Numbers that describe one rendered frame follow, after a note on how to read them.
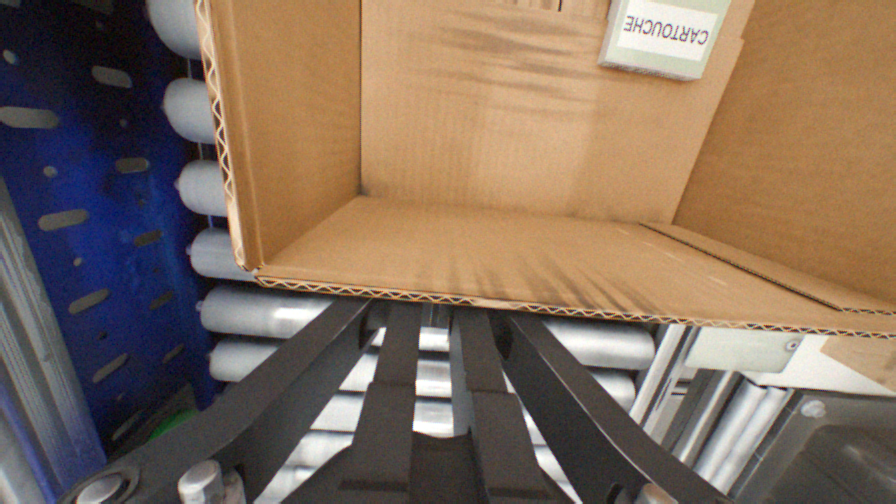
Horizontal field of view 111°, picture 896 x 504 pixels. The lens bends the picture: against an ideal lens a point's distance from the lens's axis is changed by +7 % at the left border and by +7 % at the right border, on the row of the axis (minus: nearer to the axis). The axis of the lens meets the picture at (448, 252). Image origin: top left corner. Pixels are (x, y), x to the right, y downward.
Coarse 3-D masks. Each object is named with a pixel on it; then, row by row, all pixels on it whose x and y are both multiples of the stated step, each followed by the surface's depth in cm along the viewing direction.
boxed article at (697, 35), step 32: (640, 0) 21; (672, 0) 21; (704, 0) 21; (608, 32) 22; (640, 32) 21; (672, 32) 21; (704, 32) 21; (608, 64) 22; (640, 64) 22; (672, 64) 22; (704, 64) 22
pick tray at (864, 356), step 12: (828, 348) 34; (840, 348) 33; (852, 348) 32; (864, 348) 31; (876, 348) 31; (888, 348) 30; (840, 360) 33; (852, 360) 32; (864, 360) 31; (876, 360) 30; (888, 360) 30; (864, 372) 31; (876, 372) 30; (888, 372) 30; (888, 384) 30
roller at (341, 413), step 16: (336, 400) 37; (352, 400) 37; (416, 400) 38; (432, 400) 38; (448, 400) 39; (320, 416) 36; (336, 416) 36; (352, 416) 36; (416, 416) 37; (432, 416) 37; (448, 416) 37; (528, 416) 38; (432, 432) 37; (448, 432) 37
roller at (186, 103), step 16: (176, 80) 24; (192, 80) 25; (176, 96) 24; (192, 96) 24; (208, 96) 24; (176, 112) 24; (192, 112) 24; (208, 112) 24; (176, 128) 25; (192, 128) 25; (208, 128) 25
